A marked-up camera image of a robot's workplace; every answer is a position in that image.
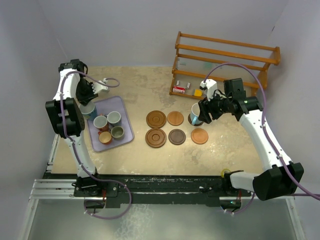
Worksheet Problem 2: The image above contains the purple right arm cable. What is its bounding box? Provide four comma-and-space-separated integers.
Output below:
203, 62, 320, 202

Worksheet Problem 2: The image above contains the yellow small container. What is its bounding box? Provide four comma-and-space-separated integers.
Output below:
194, 89, 203, 97

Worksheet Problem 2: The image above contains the yellow tape roll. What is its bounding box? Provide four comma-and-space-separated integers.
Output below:
220, 168, 231, 178

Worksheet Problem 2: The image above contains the red white box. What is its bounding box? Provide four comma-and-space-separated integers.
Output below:
172, 85, 186, 94

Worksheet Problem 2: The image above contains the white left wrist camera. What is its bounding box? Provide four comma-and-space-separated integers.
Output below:
92, 78, 109, 94

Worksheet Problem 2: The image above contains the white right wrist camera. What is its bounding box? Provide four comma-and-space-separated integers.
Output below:
199, 79, 218, 102

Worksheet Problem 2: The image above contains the light orange wood coaster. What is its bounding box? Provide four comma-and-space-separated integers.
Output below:
191, 128, 209, 145

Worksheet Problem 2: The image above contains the large brown ringed coaster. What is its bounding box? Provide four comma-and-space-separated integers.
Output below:
146, 110, 167, 128

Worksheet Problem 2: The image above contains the dark walnut coaster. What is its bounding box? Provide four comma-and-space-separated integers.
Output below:
168, 128, 186, 145

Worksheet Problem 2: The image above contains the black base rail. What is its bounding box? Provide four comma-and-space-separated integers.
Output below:
73, 174, 251, 208

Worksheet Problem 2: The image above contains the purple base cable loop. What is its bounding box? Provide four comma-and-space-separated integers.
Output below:
83, 179, 133, 222

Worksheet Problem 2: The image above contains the red handled white cup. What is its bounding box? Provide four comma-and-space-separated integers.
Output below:
93, 115, 109, 132

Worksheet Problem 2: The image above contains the olive green cup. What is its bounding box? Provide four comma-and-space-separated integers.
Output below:
110, 126, 125, 141

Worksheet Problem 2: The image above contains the orange brown cup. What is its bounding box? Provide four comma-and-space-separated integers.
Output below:
98, 131, 113, 145

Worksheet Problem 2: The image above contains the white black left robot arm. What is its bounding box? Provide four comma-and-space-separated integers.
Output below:
45, 59, 103, 196

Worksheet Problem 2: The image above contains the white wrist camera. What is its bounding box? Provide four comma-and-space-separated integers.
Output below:
92, 78, 109, 94
199, 79, 218, 102

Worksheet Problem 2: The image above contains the large blue mug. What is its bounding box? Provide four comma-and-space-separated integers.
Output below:
79, 102, 98, 121

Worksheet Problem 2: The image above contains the light blue mug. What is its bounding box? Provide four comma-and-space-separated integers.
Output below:
188, 103, 204, 126

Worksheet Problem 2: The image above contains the large brown grooved coaster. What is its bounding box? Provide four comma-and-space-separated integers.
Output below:
145, 128, 167, 148

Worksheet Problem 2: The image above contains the dark wood coaster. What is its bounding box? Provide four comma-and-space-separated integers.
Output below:
188, 113, 204, 126

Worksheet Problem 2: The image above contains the wooden shelf rack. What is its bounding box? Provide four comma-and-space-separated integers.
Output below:
169, 32, 281, 100

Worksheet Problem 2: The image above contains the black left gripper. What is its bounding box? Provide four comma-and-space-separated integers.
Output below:
76, 78, 99, 106

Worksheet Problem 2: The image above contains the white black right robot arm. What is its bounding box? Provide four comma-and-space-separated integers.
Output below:
198, 78, 304, 201

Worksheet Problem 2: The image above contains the teal blue cup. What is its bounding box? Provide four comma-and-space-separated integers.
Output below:
107, 111, 122, 127

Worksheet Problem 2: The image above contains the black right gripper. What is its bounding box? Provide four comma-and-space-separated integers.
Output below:
198, 89, 232, 124

